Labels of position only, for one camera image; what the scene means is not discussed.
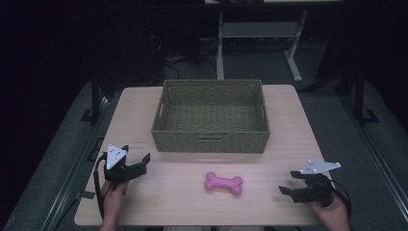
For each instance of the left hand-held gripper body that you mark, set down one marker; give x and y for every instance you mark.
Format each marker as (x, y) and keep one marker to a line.
(119, 170)

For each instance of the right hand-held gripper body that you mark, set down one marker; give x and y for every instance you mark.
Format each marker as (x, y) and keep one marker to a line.
(316, 187)

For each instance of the person's left hand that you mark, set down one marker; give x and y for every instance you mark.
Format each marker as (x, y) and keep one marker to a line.
(114, 197)

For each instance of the person's right hand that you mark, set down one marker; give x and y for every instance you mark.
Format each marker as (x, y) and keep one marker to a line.
(332, 215)

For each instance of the black metal stand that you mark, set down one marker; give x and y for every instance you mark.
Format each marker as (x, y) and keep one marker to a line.
(361, 96)
(95, 99)

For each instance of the pink bone-shaped toy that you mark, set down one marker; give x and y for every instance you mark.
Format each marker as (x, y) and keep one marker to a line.
(224, 184)

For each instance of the green woven basket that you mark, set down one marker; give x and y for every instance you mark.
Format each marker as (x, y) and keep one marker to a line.
(210, 120)

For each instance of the aluminium floor rail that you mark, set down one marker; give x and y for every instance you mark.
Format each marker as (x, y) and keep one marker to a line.
(377, 154)
(75, 166)

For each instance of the grey metal desk frame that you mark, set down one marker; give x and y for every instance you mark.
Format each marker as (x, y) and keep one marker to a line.
(260, 30)

